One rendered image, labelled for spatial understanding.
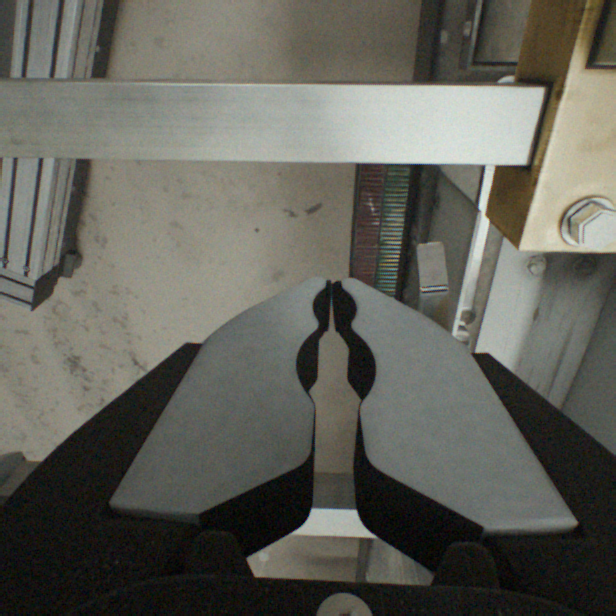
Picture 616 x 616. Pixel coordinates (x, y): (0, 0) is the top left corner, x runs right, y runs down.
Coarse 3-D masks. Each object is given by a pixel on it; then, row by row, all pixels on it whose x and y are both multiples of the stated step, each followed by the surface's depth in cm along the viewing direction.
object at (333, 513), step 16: (32, 464) 31; (16, 480) 30; (320, 480) 30; (336, 480) 30; (352, 480) 30; (0, 496) 29; (320, 496) 29; (336, 496) 29; (352, 496) 29; (320, 512) 29; (336, 512) 29; (352, 512) 28; (304, 528) 30; (320, 528) 29; (336, 528) 29; (352, 528) 29
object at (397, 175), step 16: (400, 176) 33; (384, 192) 34; (400, 192) 33; (384, 208) 34; (400, 208) 34; (384, 224) 35; (400, 224) 35; (384, 240) 35; (400, 240) 35; (384, 256) 36; (384, 272) 37; (384, 288) 38
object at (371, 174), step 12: (372, 168) 33; (360, 180) 33; (372, 180) 33; (360, 192) 34; (372, 192) 33; (360, 204) 34; (372, 204) 34; (360, 216) 34; (372, 216) 34; (360, 228) 35; (372, 228) 35; (360, 240) 36; (372, 240) 35; (360, 252) 36; (372, 252) 36; (360, 264) 37; (372, 264) 37; (360, 276) 37; (372, 276) 37
